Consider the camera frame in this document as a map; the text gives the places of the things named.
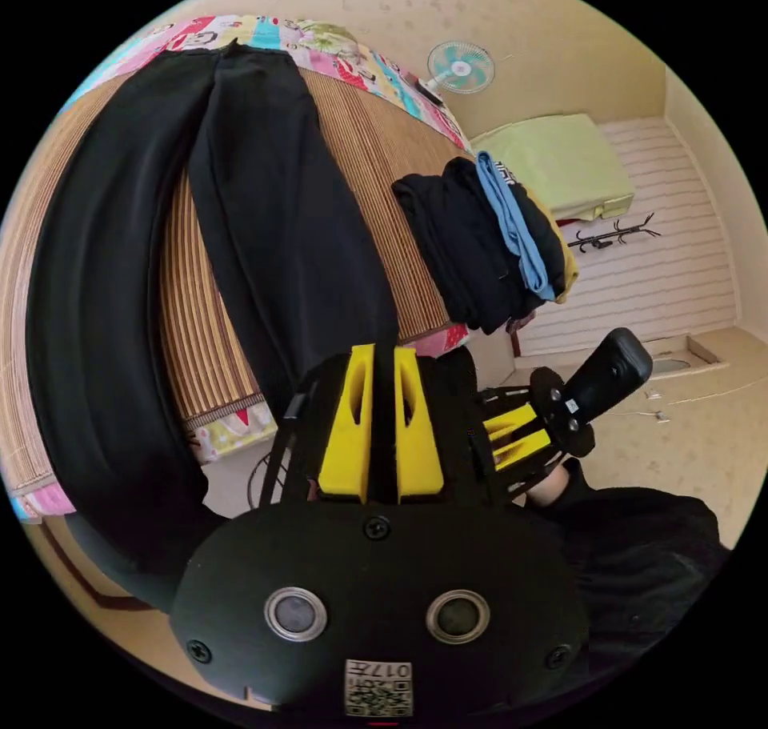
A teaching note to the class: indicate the person's right hand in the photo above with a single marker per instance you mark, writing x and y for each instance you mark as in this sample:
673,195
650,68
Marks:
549,486

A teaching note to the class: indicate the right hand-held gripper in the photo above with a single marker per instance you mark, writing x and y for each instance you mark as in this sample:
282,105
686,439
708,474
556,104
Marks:
540,396

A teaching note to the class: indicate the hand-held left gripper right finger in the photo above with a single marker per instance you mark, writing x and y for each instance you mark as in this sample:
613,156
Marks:
419,441

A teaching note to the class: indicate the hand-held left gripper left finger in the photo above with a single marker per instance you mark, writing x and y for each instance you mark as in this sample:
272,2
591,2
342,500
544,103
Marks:
347,435

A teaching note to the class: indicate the black coat stand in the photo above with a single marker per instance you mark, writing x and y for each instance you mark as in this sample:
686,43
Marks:
612,237

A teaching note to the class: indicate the light blue fan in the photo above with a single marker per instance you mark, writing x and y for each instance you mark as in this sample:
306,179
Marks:
461,69

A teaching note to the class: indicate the person's right forearm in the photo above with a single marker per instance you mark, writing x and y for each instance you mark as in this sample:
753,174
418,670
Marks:
636,537

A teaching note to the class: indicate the pile of clothes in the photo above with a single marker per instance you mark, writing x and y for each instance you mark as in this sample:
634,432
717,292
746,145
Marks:
474,243

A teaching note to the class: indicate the light green covered cupboard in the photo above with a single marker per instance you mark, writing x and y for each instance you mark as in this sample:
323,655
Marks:
558,162

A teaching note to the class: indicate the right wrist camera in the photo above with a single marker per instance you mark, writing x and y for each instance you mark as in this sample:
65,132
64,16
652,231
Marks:
606,375

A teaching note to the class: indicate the black pants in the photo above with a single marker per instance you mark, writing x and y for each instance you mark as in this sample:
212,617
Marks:
270,231

